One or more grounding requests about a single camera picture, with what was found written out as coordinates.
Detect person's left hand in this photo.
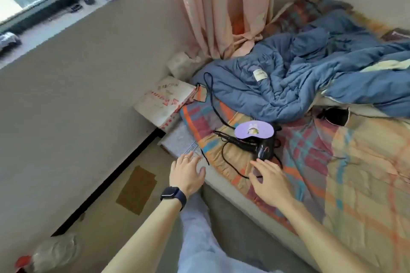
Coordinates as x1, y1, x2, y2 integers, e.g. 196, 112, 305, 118
169, 151, 206, 199

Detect person's right hand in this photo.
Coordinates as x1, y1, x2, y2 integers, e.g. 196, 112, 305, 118
248, 159, 296, 210

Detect person's left forearm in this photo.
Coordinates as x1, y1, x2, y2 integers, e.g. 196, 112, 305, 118
102, 199, 183, 273

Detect person's right forearm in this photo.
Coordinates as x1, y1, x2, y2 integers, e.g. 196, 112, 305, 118
281, 199, 383, 273

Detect dark blue smartwatch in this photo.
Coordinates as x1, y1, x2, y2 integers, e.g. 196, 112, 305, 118
160, 186, 187, 212

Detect black hair dryer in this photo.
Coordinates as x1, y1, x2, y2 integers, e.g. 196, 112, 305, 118
214, 126, 282, 163

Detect purple sleep eye mask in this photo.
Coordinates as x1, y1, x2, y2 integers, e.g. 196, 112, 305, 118
234, 119, 275, 138

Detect brown cardboard piece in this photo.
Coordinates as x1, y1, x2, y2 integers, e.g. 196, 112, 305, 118
116, 165, 158, 216

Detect person's light blue trousers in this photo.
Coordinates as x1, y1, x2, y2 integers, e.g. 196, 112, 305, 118
177, 191, 284, 273

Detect white red-printed cardboard box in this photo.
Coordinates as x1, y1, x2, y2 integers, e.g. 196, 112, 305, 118
133, 76, 200, 130

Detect plaid bed sheet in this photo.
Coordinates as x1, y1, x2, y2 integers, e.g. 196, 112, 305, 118
179, 0, 410, 273

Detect black cloth item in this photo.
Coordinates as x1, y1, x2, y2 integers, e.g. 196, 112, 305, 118
316, 107, 350, 127

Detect white plastic bag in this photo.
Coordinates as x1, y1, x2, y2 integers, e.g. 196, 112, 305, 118
166, 52, 202, 82

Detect blue quilt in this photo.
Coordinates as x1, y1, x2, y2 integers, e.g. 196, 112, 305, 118
192, 10, 410, 123

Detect clear bottle with red cap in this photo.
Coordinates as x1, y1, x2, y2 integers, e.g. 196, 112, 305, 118
14, 234, 79, 273

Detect pink curtain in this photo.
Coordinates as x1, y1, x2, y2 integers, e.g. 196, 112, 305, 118
165, 0, 277, 61

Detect dark red pillow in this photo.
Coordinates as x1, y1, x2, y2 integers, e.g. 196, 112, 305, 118
381, 28, 410, 42

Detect grey patterned cloth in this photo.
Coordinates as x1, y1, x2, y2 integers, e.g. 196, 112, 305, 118
0, 32, 22, 56

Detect black hair dryer cord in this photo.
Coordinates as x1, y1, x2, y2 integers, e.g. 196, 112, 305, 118
204, 73, 283, 179

